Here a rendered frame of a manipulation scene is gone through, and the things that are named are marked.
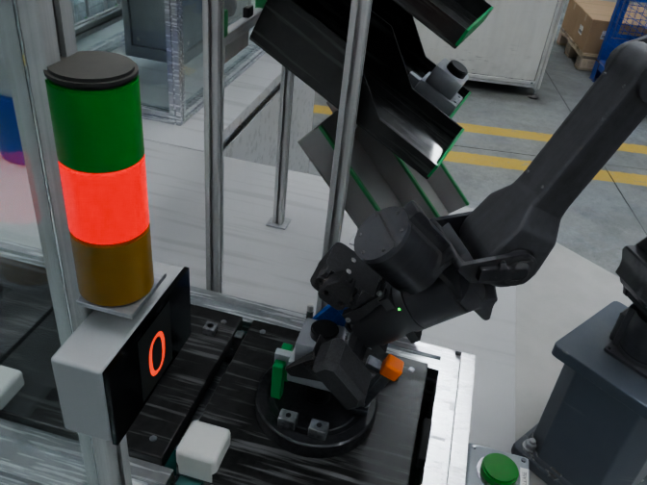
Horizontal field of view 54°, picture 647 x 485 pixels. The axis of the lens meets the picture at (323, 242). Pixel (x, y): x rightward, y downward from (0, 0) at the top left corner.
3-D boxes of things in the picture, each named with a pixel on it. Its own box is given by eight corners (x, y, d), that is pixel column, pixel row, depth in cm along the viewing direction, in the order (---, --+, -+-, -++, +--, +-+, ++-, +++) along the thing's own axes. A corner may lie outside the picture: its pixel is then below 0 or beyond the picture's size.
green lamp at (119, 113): (159, 145, 40) (154, 69, 37) (117, 181, 36) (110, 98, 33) (87, 130, 40) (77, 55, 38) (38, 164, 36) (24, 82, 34)
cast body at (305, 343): (350, 368, 72) (358, 321, 68) (342, 395, 68) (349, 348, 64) (280, 349, 73) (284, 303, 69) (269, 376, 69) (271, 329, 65)
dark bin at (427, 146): (454, 141, 87) (488, 101, 82) (427, 180, 77) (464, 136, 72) (296, 16, 88) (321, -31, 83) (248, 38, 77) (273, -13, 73)
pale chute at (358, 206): (439, 261, 98) (463, 250, 95) (413, 308, 87) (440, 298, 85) (336, 110, 92) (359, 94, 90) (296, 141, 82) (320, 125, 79)
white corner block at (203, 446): (231, 451, 70) (232, 427, 67) (215, 486, 66) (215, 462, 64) (192, 441, 70) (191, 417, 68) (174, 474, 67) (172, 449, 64)
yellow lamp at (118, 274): (166, 271, 45) (163, 214, 42) (131, 315, 41) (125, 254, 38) (103, 256, 46) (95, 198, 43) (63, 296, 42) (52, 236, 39)
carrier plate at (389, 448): (426, 373, 82) (428, 362, 81) (397, 540, 63) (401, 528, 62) (252, 329, 86) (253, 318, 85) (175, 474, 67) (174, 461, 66)
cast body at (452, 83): (452, 113, 94) (480, 76, 90) (444, 122, 91) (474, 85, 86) (407, 78, 94) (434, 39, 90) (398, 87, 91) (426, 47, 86)
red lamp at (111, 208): (163, 213, 42) (159, 146, 40) (125, 252, 38) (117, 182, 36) (95, 197, 43) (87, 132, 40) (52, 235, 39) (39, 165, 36)
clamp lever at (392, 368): (371, 398, 72) (405, 361, 67) (368, 412, 70) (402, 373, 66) (344, 384, 72) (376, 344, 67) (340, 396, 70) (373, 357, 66)
